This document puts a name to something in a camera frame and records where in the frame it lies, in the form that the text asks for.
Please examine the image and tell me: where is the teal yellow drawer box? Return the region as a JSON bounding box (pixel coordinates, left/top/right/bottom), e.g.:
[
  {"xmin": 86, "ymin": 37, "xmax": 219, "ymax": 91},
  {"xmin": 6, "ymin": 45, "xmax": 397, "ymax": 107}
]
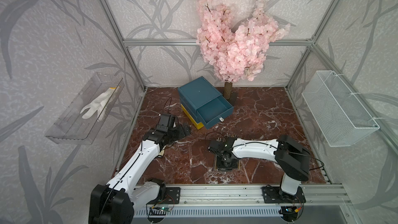
[{"xmin": 178, "ymin": 76, "xmax": 222, "ymax": 123}]

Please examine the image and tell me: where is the teal top drawer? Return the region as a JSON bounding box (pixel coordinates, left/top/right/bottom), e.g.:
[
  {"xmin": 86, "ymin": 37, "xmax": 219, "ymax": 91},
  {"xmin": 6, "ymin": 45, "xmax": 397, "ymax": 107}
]
[{"xmin": 197, "ymin": 95, "xmax": 234, "ymax": 129}]

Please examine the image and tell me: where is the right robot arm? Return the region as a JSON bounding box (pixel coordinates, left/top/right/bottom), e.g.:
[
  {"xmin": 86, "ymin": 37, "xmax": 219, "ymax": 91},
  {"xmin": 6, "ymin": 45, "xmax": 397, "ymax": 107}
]
[{"xmin": 208, "ymin": 135, "xmax": 311, "ymax": 196}]

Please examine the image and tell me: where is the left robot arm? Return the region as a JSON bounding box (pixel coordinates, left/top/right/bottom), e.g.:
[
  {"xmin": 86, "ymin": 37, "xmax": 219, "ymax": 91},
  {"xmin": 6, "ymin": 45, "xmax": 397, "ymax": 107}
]
[{"xmin": 88, "ymin": 123, "xmax": 191, "ymax": 224}]

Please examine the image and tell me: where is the left circuit board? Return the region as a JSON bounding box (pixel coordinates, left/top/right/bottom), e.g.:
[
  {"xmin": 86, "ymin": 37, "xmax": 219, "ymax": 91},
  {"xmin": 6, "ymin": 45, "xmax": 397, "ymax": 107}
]
[{"xmin": 148, "ymin": 206, "xmax": 174, "ymax": 216}]

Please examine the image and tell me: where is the white glove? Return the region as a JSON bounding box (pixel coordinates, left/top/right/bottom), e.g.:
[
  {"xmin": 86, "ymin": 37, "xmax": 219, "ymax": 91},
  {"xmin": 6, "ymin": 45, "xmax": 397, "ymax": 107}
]
[{"xmin": 80, "ymin": 88, "xmax": 116, "ymax": 122}]

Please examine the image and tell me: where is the pink blossom artificial tree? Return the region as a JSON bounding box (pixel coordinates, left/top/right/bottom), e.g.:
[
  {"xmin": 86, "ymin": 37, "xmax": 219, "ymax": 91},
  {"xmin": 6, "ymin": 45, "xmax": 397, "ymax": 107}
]
[{"xmin": 197, "ymin": 0, "xmax": 290, "ymax": 100}]

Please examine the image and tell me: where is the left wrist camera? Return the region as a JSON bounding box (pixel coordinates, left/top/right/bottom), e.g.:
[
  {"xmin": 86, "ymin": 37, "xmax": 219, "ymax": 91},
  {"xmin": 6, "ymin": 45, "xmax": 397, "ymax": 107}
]
[{"xmin": 158, "ymin": 113, "xmax": 176, "ymax": 128}]

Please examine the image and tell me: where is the aluminium front rail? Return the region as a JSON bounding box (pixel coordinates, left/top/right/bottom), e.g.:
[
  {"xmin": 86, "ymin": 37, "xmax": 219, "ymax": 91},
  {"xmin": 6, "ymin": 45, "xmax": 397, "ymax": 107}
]
[{"xmin": 167, "ymin": 184, "xmax": 352, "ymax": 207}]

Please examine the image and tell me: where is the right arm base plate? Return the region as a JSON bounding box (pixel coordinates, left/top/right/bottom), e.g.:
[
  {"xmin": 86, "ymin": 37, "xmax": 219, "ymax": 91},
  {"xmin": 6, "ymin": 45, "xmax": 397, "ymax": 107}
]
[{"xmin": 261, "ymin": 185, "xmax": 306, "ymax": 204}]

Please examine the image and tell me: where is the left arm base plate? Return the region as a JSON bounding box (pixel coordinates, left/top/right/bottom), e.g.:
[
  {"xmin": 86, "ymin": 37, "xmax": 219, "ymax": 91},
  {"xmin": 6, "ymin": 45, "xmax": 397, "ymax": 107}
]
[{"xmin": 148, "ymin": 187, "xmax": 181, "ymax": 205}]

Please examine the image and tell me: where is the clear acrylic wall tray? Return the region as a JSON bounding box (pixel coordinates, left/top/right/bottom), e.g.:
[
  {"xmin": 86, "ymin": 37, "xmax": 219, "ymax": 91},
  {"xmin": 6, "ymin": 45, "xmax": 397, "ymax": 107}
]
[{"xmin": 45, "ymin": 73, "xmax": 125, "ymax": 145}]

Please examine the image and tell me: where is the white wire mesh basket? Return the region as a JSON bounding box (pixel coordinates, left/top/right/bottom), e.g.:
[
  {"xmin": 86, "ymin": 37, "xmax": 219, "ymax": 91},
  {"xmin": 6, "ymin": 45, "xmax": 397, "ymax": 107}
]
[{"xmin": 302, "ymin": 71, "xmax": 380, "ymax": 147}]

